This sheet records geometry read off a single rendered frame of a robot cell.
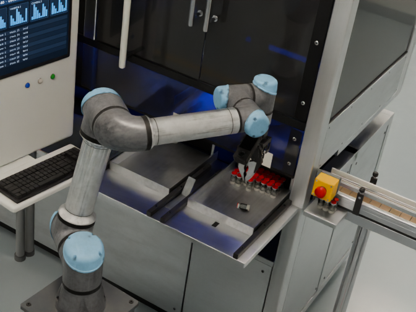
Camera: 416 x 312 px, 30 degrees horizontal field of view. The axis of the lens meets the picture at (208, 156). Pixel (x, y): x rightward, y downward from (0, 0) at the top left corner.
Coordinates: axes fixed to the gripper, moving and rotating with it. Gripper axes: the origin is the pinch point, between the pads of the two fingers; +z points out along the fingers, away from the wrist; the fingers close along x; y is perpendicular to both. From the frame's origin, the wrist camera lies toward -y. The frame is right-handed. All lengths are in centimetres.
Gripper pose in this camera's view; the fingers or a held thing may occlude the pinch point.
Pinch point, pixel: (244, 178)
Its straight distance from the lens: 250.5
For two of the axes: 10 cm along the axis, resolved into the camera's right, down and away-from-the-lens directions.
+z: -1.3, 8.4, 5.2
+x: -8.5, -3.7, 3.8
